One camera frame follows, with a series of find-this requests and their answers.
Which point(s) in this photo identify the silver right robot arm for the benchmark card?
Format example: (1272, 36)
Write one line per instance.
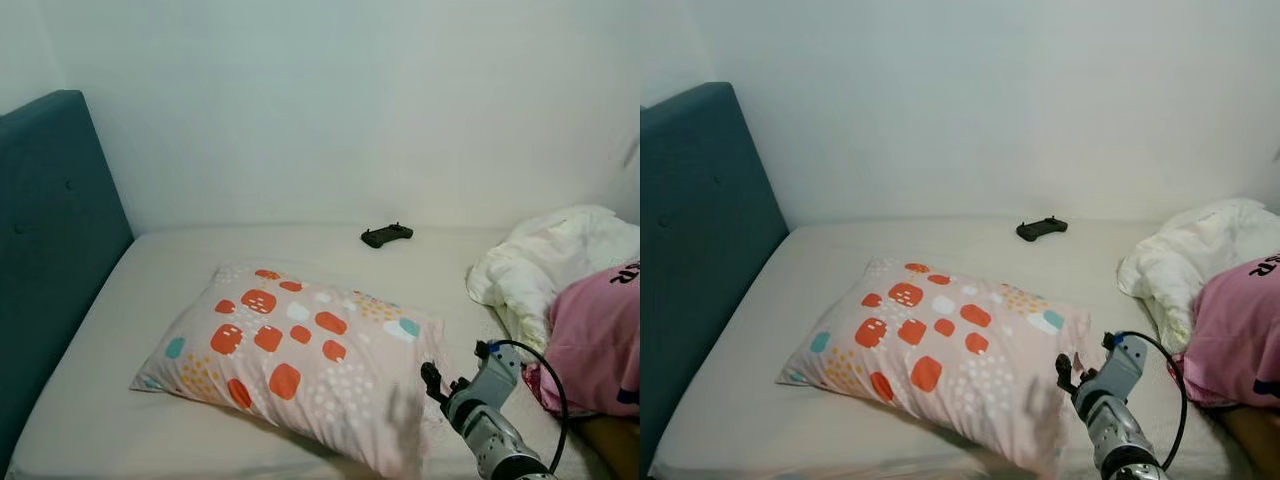
(1120, 440)
(495, 440)

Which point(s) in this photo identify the pink pillow with orange patches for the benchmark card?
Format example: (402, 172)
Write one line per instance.
(950, 350)
(300, 350)

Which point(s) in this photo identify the black game controller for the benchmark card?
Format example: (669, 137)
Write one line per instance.
(1040, 230)
(385, 237)

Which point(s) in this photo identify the pink shirt with dark print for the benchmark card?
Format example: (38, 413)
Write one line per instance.
(595, 340)
(1240, 330)

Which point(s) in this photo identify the crumpled white blanket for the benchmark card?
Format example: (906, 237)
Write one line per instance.
(1190, 255)
(550, 260)

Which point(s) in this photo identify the teal upholstered headboard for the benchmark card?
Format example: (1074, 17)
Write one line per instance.
(50, 220)
(700, 230)

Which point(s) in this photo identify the mattress with white sheet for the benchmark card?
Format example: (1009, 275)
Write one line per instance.
(760, 320)
(120, 320)

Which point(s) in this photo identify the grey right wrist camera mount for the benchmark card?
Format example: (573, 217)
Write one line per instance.
(500, 375)
(1128, 365)

